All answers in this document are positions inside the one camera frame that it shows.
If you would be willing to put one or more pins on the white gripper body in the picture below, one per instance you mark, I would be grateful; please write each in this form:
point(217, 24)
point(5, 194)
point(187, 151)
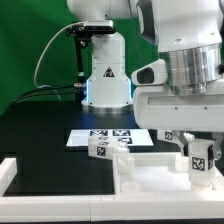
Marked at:
point(155, 107)

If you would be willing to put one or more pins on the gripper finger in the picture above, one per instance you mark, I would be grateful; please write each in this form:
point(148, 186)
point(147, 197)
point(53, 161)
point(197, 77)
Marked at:
point(219, 141)
point(181, 140)

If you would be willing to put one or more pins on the white square table top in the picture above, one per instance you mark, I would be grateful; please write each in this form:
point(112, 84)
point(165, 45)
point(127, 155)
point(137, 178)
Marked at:
point(153, 177)

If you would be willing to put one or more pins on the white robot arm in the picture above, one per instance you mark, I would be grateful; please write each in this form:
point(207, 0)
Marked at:
point(183, 90)

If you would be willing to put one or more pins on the white marker sheet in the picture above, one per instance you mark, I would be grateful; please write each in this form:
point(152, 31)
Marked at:
point(133, 137)

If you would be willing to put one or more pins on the white obstacle fence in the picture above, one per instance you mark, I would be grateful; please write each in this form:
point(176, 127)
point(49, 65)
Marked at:
point(94, 208)

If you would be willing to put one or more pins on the black camera on stand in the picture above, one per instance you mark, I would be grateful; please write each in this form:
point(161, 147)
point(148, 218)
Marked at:
point(83, 33)

